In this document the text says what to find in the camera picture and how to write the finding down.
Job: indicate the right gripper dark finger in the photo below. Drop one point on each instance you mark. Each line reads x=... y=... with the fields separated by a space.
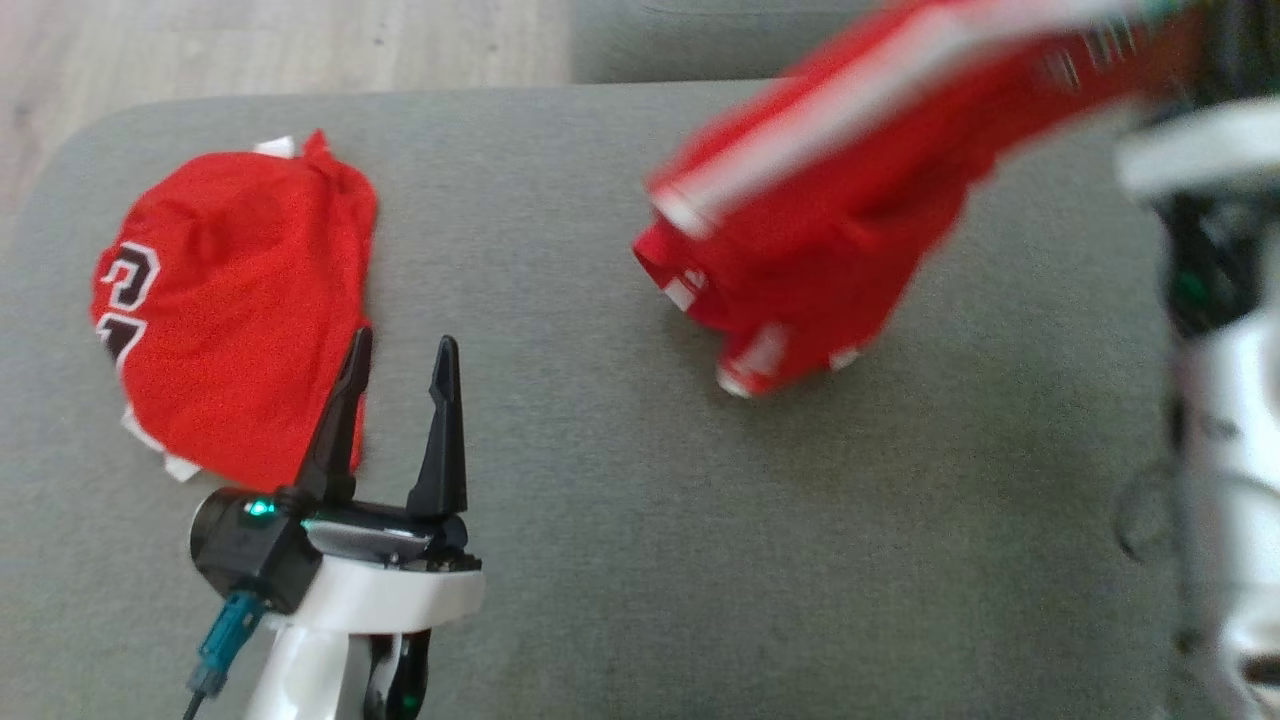
x=1262 y=50
x=1222 y=50

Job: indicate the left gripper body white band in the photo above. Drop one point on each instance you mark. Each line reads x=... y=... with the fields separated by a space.
x=400 y=590

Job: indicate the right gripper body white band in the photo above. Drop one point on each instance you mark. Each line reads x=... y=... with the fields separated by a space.
x=1210 y=150

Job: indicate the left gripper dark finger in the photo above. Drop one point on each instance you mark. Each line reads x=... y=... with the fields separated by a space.
x=445 y=460
x=335 y=440

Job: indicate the red jersey with 23 print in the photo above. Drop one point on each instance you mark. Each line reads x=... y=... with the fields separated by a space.
x=230 y=320

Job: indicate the red shorts white trim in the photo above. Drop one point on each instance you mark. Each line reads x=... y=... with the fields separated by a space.
x=830 y=220

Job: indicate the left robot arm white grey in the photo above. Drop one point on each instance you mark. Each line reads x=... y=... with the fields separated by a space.
x=305 y=675

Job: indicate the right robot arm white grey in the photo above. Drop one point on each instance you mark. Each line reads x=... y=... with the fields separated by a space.
x=1235 y=480

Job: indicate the grey sofa seat cushion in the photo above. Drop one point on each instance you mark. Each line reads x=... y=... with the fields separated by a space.
x=650 y=520

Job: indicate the grey sofa back cushion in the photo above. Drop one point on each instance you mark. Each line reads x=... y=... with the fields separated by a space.
x=680 y=40

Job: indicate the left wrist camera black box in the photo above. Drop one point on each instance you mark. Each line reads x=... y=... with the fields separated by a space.
x=250 y=545

